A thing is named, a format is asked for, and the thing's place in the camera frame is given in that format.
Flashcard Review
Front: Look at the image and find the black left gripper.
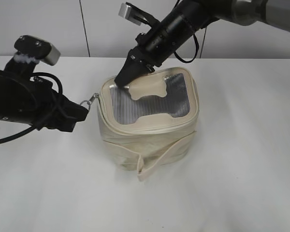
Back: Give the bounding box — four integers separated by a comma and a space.
19, 74, 89, 132

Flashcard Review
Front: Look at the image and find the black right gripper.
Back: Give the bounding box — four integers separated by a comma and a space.
115, 4, 201, 87

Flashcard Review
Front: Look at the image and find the silver ring zipper pull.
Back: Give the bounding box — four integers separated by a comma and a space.
80, 93, 99, 109

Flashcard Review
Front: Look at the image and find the cream fabric zipper bag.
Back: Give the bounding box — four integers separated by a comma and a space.
97, 67, 199, 181

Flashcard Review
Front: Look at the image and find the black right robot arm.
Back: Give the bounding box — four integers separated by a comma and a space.
132, 0, 290, 67

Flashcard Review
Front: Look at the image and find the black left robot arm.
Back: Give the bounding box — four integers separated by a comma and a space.
0, 48, 89, 132

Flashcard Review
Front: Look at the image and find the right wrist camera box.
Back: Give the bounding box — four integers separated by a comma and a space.
118, 2, 160, 27

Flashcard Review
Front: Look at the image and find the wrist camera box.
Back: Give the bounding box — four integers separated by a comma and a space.
118, 2, 160, 27
14, 35, 61, 66

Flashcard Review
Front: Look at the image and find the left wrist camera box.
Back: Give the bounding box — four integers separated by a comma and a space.
14, 35, 61, 66

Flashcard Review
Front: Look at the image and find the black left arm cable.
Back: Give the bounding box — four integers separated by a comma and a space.
0, 72, 65, 146

